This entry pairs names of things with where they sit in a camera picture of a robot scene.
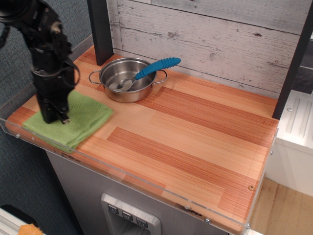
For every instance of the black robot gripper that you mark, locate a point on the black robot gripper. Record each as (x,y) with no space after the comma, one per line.
(54,80)

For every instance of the green cloth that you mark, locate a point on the green cloth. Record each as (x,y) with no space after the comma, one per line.
(86,116)

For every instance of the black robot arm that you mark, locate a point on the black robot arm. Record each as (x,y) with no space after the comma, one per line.
(39,25)

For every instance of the clear acrylic table guard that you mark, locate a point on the clear acrylic table guard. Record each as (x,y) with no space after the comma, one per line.
(199,145)

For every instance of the stainless steel pot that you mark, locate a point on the stainless steel pot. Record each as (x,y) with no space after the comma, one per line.
(121,69)

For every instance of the silver toy fridge cabinet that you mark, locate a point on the silver toy fridge cabinet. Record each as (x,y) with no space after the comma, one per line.
(84,187)

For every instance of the orange object at corner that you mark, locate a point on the orange object at corner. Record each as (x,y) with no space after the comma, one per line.
(29,229)

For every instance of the grey dispenser button panel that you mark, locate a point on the grey dispenser button panel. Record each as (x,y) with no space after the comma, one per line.
(125,219)

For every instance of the white toy sink unit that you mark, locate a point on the white toy sink unit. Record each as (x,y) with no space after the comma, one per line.
(291,159)

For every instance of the blue handled spoon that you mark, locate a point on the blue handled spoon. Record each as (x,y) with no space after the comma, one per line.
(126,84)

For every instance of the white slotted rail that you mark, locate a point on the white slotted rail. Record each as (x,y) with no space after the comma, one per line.
(9,224)

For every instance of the dark right shelf post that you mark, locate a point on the dark right shelf post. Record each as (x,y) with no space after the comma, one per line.
(295,64)

